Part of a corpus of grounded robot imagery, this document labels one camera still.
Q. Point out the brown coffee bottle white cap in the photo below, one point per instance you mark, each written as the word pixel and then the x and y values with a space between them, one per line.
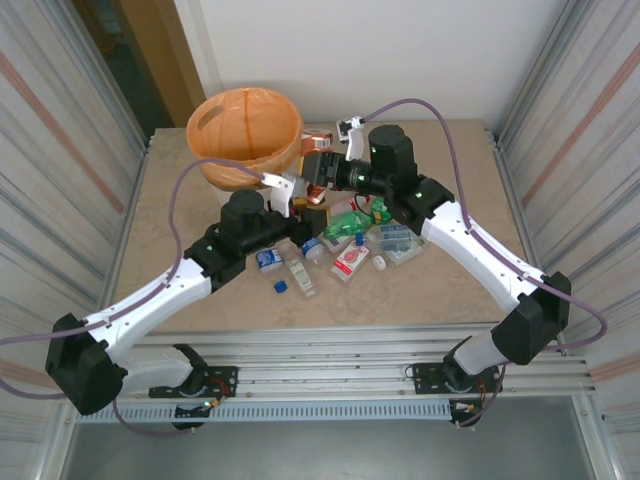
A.
pixel 317 142

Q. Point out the clear bottle wide blue collar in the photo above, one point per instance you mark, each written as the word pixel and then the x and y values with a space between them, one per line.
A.
pixel 312 247

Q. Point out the large green plastic bottle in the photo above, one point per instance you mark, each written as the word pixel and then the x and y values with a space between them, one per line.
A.
pixel 345 225

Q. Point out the white bottle purple grape label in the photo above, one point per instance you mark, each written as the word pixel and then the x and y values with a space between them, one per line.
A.
pixel 335 244

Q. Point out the crushed clear bottle blue label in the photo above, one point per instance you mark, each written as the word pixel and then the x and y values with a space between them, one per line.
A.
pixel 267 257

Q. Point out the white bottle pink fruit label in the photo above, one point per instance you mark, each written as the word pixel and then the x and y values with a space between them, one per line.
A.
pixel 349 262

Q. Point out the small clear bottle green label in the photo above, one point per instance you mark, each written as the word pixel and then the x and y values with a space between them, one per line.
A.
pixel 300 275

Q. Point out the blue bottle cap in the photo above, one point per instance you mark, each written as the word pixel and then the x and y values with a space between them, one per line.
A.
pixel 280 286

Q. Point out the clear bottle white cap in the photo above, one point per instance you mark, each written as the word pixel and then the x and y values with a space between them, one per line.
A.
pixel 379 262

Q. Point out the clear bottle grey-blue label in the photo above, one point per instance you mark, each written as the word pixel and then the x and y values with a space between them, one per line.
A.
pixel 395 237

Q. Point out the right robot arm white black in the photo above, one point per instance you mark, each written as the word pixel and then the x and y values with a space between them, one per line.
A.
pixel 480 250

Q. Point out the cream plastic bin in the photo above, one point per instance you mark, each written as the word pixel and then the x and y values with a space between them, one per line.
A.
pixel 216 192

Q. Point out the white bin with orange bag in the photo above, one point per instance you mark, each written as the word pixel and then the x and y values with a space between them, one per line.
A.
pixel 235 130

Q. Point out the yellow power connector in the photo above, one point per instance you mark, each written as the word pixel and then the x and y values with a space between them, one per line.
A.
pixel 467 407
pixel 214 403

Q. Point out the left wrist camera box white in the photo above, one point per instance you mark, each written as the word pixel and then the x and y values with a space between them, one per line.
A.
pixel 280 187

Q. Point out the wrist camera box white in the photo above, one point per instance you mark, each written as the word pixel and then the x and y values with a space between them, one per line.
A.
pixel 356 142
pixel 280 187

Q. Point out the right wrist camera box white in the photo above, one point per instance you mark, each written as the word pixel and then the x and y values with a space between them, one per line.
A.
pixel 356 142

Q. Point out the aluminium side rail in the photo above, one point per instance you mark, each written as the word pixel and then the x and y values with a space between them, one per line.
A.
pixel 500 155
pixel 132 200

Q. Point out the aluminium extrusion rail frame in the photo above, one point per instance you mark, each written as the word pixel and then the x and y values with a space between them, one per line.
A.
pixel 325 365

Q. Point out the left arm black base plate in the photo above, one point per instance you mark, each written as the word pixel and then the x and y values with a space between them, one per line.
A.
pixel 227 374

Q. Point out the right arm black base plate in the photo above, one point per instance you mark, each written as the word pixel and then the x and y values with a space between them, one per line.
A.
pixel 425 376

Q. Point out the brown wooden door frame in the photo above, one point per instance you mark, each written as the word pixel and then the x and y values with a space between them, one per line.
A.
pixel 155 25

